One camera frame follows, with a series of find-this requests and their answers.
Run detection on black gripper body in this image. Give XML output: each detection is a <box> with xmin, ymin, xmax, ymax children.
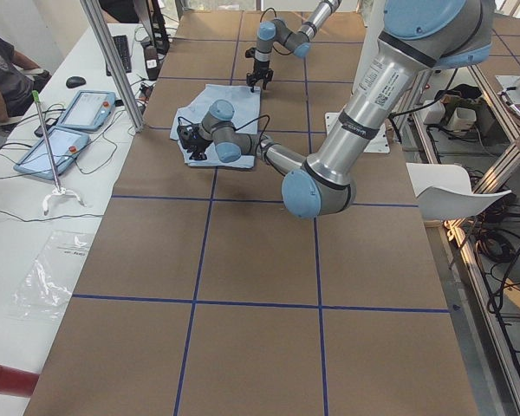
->
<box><xmin>187</xmin><ymin>139</ymin><xmax>209</xmax><ymax>161</ymax></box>
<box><xmin>246</xmin><ymin>60</ymin><xmax>274</xmax><ymax>92</ymax></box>

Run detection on light blue button-up shirt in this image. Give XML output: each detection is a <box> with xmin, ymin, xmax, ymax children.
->
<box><xmin>170</xmin><ymin>84</ymin><xmax>261</xmax><ymax>169</ymax></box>

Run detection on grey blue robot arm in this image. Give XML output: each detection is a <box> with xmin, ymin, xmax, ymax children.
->
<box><xmin>245</xmin><ymin>0</ymin><xmax>341</xmax><ymax>92</ymax></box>
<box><xmin>177</xmin><ymin>0</ymin><xmax>495</xmax><ymax>218</ymax></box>

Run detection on black box with white label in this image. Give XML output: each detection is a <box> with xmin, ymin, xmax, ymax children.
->
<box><xmin>143</xmin><ymin>44</ymin><xmax>160</xmax><ymax>81</ymax></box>

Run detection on upper blue teach pendant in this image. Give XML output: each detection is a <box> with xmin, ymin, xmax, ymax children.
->
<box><xmin>56</xmin><ymin>90</ymin><xmax>116</xmax><ymax>132</ymax></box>

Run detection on blue teach pendant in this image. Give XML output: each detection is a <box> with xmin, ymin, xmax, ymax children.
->
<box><xmin>56</xmin><ymin>90</ymin><xmax>116</xmax><ymax>132</ymax></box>
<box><xmin>13</xmin><ymin>127</ymin><xmax>90</xmax><ymax>180</ymax></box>

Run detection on black computer keyboard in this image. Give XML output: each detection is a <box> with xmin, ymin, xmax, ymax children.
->
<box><xmin>113</xmin><ymin>35</ymin><xmax>133</xmax><ymax>73</ymax></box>

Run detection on lower blue teach pendant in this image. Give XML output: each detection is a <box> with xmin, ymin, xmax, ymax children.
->
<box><xmin>13</xmin><ymin>127</ymin><xmax>90</xmax><ymax>180</ymax></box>

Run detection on black computer mouse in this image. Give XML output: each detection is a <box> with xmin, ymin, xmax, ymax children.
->
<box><xmin>65</xmin><ymin>76</ymin><xmax>87</xmax><ymax>89</ymax></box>

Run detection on metal reacher grabber tool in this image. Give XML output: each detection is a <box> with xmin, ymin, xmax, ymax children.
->
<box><xmin>31</xmin><ymin>89</ymin><xmax>93</xmax><ymax>216</ymax></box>

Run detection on seated person in grey shirt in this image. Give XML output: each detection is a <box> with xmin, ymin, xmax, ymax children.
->
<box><xmin>0</xmin><ymin>37</ymin><xmax>51</xmax><ymax>122</ymax></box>

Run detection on clear plastic zip bag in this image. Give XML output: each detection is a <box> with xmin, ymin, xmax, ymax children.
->
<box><xmin>9</xmin><ymin>231</ymin><xmax>94</xmax><ymax>322</ymax></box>

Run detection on white curved plastic chair seat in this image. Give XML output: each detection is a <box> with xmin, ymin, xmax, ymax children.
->
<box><xmin>406</xmin><ymin>163</ymin><xmax>511</xmax><ymax>221</ymax></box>

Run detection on red cylinder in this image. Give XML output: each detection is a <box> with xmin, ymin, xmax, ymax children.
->
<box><xmin>0</xmin><ymin>365</ymin><xmax>40</xmax><ymax>398</ymax></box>

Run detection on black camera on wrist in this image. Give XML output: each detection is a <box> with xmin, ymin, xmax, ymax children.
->
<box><xmin>177</xmin><ymin>124</ymin><xmax>201</xmax><ymax>149</ymax></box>

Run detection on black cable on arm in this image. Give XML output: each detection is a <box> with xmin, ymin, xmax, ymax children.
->
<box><xmin>175</xmin><ymin>114</ymin><xmax>273</xmax><ymax>144</ymax></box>

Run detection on aluminium frame rails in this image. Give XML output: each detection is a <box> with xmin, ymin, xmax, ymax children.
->
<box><xmin>398</xmin><ymin>55</ymin><xmax>520</xmax><ymax>415</ymax></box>

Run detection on silver aluminium frame post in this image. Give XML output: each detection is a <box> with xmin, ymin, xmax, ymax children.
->
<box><xmin>80</xmin><ymin>0</ymin><xmax>144</xmax><ymax>133</ymax></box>

